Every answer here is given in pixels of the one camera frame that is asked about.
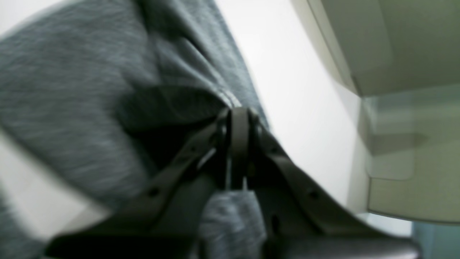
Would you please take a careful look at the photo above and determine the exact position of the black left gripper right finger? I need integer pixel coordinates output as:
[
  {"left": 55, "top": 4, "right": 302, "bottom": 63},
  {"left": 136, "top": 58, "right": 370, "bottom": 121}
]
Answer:
[{"left": 237, "top": 108, "right": 421, "bottom": 259}]

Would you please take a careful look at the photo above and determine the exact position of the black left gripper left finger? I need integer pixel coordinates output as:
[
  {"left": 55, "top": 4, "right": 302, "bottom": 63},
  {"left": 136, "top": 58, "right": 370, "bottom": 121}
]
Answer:
[{"left": 45, "top": 109, "right": 233, "bottom": 259}]

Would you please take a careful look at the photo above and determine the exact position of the grey t-shirt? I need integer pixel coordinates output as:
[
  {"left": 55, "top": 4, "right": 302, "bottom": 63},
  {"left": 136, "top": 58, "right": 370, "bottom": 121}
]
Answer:
[{"left": 0, "top": 0, "right": 267, "bottom": 259}]

